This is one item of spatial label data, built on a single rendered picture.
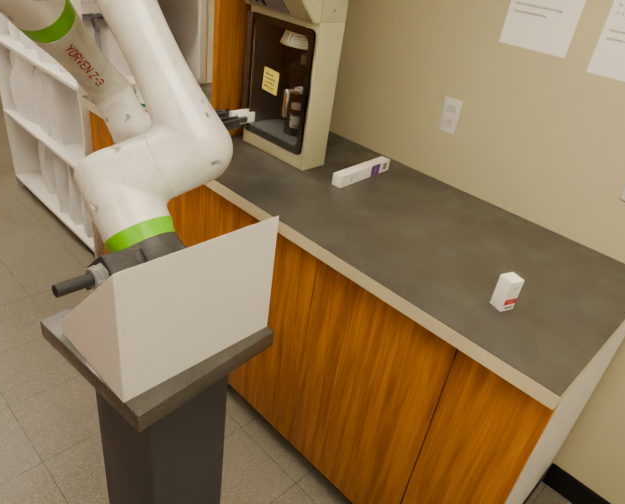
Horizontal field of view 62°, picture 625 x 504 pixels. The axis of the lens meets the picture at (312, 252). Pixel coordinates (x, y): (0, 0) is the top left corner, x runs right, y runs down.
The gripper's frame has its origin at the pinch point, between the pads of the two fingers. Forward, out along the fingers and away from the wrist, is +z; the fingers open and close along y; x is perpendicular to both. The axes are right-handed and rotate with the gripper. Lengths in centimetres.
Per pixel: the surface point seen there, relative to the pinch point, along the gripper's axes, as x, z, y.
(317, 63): -15.2, 24.2, -4.5
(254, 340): 19, -44, -62
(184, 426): 39, -57, -58
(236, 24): -18.5, 21.2, 32.5
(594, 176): -1, 67, -81
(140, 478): 53, -65, -55
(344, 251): 20, -3, -49
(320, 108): -0.7, 28.4, -4.7
